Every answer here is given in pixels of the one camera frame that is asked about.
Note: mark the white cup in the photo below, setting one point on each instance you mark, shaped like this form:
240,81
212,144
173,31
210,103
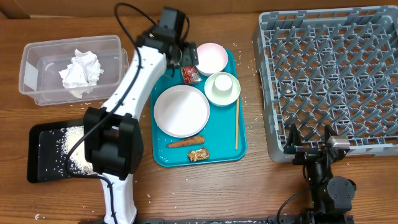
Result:
223,83

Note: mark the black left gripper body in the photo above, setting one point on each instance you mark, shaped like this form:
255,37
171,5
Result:
185,55

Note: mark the black plastic tray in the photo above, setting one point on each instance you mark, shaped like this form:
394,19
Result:
49,145

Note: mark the brown nut cluster snack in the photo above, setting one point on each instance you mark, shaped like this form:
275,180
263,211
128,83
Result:
198,155

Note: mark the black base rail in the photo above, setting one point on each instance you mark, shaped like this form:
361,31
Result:
217,221

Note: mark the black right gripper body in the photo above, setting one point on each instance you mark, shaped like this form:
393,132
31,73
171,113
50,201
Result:
306,154

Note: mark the grey dishwasher rack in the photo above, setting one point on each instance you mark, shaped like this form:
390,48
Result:
329,67

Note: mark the clear plastic bin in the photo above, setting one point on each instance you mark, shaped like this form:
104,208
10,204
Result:
42,62

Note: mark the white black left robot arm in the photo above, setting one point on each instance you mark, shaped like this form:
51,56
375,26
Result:
113,139

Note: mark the teal serving tray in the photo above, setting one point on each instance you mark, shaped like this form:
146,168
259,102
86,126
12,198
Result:
219,132

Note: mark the wooden chopstick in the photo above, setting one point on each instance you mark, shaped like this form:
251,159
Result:
237,125

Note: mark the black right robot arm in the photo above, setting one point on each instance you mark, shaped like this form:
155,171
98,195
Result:
331,196

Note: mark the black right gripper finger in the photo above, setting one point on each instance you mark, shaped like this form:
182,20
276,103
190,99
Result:
329,131
293,142

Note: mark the red snack wrapper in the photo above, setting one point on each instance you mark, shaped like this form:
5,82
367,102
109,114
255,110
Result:
190,75

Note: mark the large white plate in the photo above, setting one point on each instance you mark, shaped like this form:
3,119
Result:
181,111

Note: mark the brown fried food stick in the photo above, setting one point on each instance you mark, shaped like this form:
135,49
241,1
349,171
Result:
194,140

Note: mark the pink white bowl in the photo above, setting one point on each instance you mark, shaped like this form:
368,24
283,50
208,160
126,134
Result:
212,58

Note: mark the white napkin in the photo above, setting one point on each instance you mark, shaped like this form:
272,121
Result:
83,72

